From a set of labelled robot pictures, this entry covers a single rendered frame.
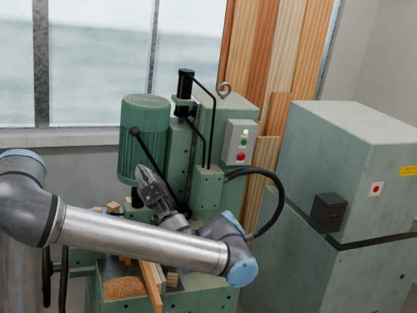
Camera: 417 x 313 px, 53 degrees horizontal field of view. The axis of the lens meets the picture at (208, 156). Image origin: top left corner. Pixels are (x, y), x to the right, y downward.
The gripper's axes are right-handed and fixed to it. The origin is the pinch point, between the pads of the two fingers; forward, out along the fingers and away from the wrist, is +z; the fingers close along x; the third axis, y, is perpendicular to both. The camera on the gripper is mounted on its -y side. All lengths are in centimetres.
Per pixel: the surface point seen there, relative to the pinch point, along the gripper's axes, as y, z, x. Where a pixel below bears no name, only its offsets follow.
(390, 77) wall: -183, 29, -197
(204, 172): -15.2, -7.8, -18.0
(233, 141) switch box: -11.8, -4.4, -32.2
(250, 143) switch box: -15.2, -7.2, -37.6
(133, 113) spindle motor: -0.7, 18.6, -7.2
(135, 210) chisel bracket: -30.7, -2.4, 11.5
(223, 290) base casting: -52, -44, -2
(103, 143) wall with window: -137, 82, 22
